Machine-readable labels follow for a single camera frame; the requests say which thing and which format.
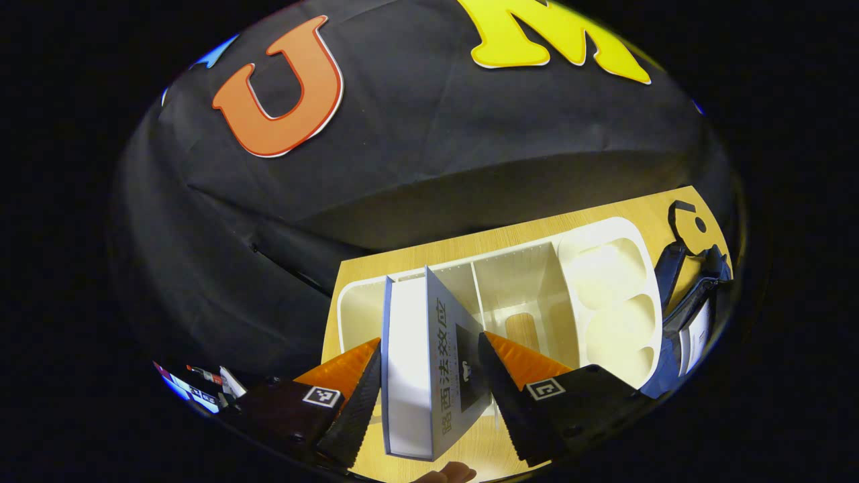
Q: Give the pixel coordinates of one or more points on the black backdrop cloth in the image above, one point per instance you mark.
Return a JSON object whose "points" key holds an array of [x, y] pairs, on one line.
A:
{"points": [[416, 147]]}

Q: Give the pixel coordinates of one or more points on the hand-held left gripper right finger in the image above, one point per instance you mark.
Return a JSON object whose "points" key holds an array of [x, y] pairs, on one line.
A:
{"points": [[513, 402]]}

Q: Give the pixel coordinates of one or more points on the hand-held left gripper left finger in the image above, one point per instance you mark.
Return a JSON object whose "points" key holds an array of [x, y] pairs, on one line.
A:
{"points": [[356, 416]]}

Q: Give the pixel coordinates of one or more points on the white plastic bookshelf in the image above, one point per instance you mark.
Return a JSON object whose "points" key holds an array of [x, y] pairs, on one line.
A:
{"points": [[611, 288]]}

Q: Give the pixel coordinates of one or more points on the grey-blue book with dark cover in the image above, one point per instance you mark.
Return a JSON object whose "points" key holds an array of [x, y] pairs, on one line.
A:
{"points": [[443, 355]]}

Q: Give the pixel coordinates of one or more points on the computer monitor screen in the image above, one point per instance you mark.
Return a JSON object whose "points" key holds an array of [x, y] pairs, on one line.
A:
{"points": [[181, 389]]}

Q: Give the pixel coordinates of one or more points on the blue schoolbag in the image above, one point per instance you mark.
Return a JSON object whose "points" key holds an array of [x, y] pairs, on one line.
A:
{"points": [[671, 355]]}

